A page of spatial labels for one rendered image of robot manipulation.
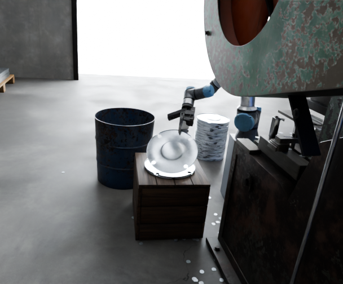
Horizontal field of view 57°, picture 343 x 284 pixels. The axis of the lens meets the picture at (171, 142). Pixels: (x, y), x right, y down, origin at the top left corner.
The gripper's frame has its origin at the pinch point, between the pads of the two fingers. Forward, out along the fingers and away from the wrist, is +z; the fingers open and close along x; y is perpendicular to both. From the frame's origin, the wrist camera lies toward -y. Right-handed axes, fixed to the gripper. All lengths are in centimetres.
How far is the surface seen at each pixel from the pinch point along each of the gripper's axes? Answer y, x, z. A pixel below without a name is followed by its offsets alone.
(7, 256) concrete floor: -72, 7, 81
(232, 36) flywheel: 21, -72, 2
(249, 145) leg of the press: 36, -31, 23
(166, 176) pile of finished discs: -2.1, -0.8, 29.1
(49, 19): -253, 154, -290
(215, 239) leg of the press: 28, 25, 51
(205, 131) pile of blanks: 14, 70, -54
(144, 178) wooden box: -13.1, -2.3, 33.0
